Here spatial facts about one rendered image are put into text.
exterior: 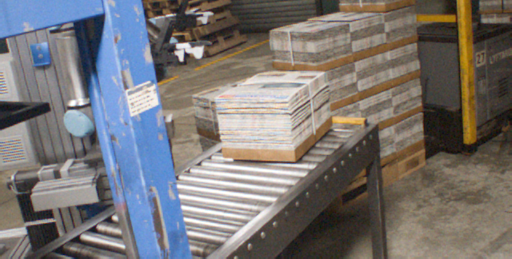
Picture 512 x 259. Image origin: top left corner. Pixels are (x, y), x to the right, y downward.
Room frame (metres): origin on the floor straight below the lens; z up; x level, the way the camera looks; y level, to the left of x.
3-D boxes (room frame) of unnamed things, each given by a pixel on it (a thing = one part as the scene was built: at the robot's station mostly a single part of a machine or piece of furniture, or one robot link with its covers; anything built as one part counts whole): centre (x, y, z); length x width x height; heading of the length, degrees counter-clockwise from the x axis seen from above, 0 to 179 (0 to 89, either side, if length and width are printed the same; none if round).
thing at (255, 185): (1.75, 0.12, 0.77); 0.47 x 0.05 x 0.05; 55
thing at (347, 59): (3.19, -0.35, 0.86); 0.38 x 0.29 x 0.04; 35
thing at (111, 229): (1.43, 0.34, 0.77); 0.47 x 0.05 x 0.05; 55
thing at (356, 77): (3.12, -0.24, 0.42); 1.17 x 0.39 x 0.83; 126
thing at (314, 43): (3.20, -0.35, 0.95); 0.38 x 0.29 x 0.23; 35
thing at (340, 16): (3.36, -0.59, 1.07); 0.37 x 0.28 x 0.01; 34
